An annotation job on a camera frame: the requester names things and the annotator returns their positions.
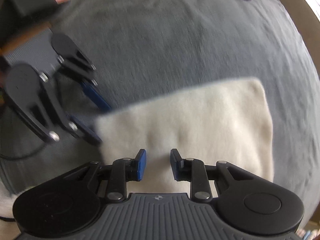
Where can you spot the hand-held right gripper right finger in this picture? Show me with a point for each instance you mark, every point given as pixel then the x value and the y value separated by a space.
pixel 175 163

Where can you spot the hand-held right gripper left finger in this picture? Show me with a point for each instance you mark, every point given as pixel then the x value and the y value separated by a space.
pixel 141 163

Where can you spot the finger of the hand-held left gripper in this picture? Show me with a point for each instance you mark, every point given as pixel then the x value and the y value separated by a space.
pixel 87 133
pixel 97 97

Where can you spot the cream deer sweater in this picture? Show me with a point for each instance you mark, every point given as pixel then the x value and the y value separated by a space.
pixel 200 120

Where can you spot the grey-blue bed blanket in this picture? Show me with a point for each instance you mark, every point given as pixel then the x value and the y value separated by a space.
pixel 175 42

